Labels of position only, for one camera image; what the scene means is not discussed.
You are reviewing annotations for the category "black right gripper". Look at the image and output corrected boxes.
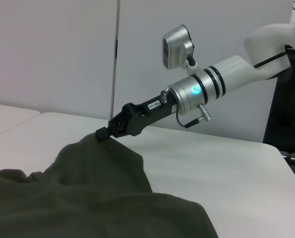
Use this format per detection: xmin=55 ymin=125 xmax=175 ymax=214
xmin=96 ymin=91 xmax=177 ymax=141

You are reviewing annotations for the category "dark green shirt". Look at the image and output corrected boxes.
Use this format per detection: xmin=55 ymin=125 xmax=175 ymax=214
xmin=0 ymin=133 xmax=219 ymax=238

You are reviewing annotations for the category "black mesh office chair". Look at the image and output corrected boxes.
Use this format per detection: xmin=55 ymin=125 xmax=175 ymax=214
xmin=262 ymin=46 xmax=295 ymax=174

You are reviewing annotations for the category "right arm cable with connector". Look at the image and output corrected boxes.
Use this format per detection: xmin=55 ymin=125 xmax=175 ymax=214
xmin=176 ymin=104 xmax=212 ymax=128

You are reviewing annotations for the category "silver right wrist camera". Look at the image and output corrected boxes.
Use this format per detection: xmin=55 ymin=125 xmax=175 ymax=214
xmin=161 ymin=24 xmax=200 ymax=75

